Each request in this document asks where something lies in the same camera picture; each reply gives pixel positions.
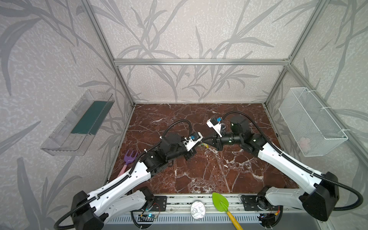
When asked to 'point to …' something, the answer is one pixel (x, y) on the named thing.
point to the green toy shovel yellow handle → (222, 204)
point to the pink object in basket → (304, 143)
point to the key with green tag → (205, 144)
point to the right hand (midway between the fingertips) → (203, 135)
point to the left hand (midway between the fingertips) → (201, 139)
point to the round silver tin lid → (198, 210)
